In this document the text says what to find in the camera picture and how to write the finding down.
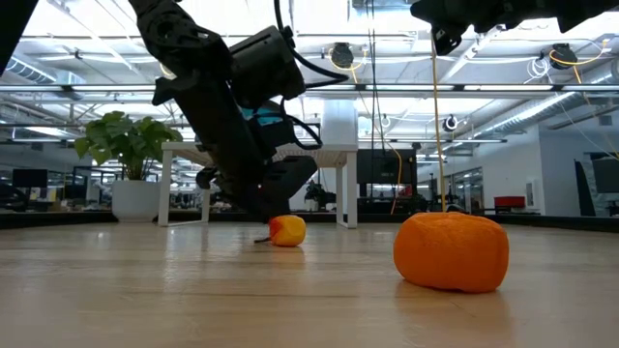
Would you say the red box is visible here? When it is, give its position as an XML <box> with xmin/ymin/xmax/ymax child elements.
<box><xmin>492</xmin><ymin>195</ymin><xmax>527</xmax><ymax>210</ymax></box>

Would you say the orange tangerine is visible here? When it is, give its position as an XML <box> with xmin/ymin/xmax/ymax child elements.
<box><xmin>393</xmin><ymin>211</ymin><xmax>511</xmax><ymax>295</ymax></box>

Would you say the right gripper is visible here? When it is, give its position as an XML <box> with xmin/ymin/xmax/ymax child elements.
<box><xmin>409</xmin><ymin>0</ymin><xmax>487</xmax><ymax>57</ymax></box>

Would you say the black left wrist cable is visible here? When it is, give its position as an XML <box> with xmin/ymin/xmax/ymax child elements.
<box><xmin>273</xmin><ymin>0</ymin><xmax>350</xmax><ymax>151</ymax></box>

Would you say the white perforated metal shelf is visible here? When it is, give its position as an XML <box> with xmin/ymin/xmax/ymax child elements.
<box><xmin>158</xmin><ymin>141</ymin><xmax>359</xmax><ymax>229</ymax></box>

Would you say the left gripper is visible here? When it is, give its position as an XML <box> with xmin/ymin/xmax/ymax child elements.
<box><xmin>151</xmin><ymin>66</ymin><xmax>319</xmax><ymax>224</ymax></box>

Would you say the small peach with stem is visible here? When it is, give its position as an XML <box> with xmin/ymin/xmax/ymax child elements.
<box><xmin>254</xmin><ymin>214</ymin><xmax>308</xmax><ymax>248</ymax></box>

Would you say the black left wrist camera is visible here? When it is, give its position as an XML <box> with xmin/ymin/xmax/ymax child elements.
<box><xmin>229</xmin><ymin>24</ymin><xmax>309</xmax><ymax>111</ymax></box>

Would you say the black desktop monitor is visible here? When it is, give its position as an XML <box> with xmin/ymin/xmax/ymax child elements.
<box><xmin>12</xmin><ymin>168</ymin><xmax>49</xmax><ymax>189</ymax></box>

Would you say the thin yellow cable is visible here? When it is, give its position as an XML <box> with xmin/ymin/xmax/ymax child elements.
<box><xmin>389</xmin><ymin>144</ymin><xmax>405</xmax><ymax>217</ymax></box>

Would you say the black wall screen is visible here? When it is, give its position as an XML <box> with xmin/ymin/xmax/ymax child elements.
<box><xmin>357</xmin><ymin>148</ymin><xmax>418</xmax><ymax>186</ymax></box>

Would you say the green potted plant white pot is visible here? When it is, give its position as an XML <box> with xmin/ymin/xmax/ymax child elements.
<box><xmin>74</xmin><ymin>110</ymin><xmax>184</xmax><ymax>223</ymax></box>

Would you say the blue collapsible bowl grey rim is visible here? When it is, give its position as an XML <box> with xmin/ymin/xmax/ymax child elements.
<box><xmin>239</xmin><ymin>106</ymin><xmax>284</xmax><ymax>128</ymax></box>

